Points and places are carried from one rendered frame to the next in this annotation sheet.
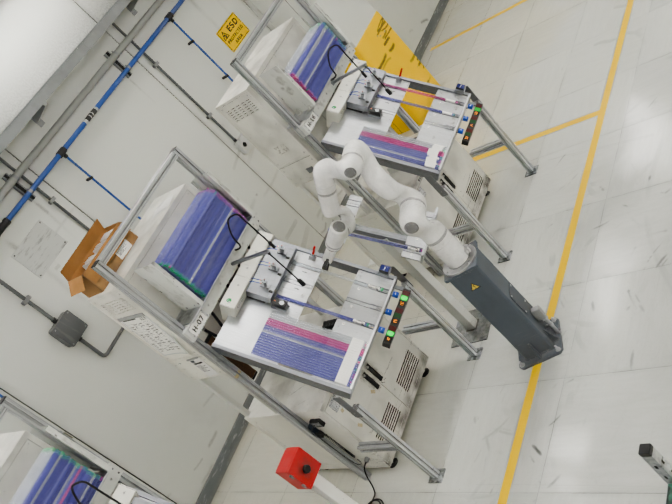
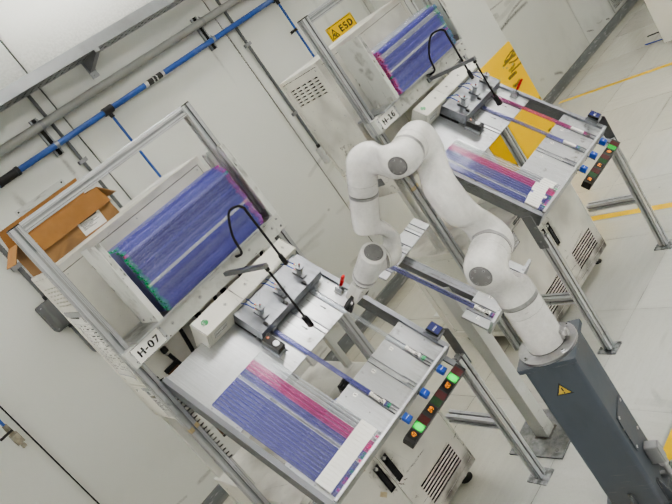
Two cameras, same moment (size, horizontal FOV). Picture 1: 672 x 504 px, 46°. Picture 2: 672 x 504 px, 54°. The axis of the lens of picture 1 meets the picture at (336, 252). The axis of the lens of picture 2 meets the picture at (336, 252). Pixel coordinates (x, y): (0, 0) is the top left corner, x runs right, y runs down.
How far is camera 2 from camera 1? 172 cm
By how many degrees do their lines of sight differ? 10
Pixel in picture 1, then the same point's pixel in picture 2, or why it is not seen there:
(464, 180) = (573, 238)
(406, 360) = (443, 458)
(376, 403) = not seen: outside the picture
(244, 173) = (320, 183)
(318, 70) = (413, 58)
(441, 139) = (555, 174)
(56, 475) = not seen: outside the picture
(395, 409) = not seen: outside the picture
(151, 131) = (223, 113)
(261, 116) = (329, 102)
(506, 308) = (607, 435)
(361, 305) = (388, 373)
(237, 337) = (202, 377)
